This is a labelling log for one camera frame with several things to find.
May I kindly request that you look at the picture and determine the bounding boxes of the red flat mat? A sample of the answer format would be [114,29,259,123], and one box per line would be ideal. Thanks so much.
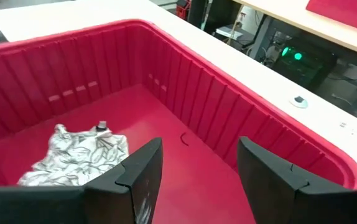
[305,0,357,34]

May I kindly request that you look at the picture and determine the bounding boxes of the white flat box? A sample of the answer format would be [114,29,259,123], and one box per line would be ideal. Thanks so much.
[215,26,244,40]

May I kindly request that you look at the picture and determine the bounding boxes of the red plastic laundry bin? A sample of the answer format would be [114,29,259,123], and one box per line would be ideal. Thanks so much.
[0,19,357,224]

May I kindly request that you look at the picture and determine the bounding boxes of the light background desk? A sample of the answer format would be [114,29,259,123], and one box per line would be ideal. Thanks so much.
[233,0,357,60]

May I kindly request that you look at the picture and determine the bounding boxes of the grey desk cable grommet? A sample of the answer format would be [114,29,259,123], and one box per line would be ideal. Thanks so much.
[289,95,309,110]

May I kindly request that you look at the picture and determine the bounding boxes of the white grey patterned garment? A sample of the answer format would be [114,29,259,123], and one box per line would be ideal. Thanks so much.
[17,121,130,187]

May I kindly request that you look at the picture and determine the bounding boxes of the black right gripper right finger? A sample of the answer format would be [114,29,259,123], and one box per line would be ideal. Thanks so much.
[237,136,357,224]

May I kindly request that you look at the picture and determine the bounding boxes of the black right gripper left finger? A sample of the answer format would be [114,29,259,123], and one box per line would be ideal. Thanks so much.
[0,137,164,224]

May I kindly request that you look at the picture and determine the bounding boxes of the black computer tower green lights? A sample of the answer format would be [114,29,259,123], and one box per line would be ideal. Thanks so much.
[271,43,338,91]

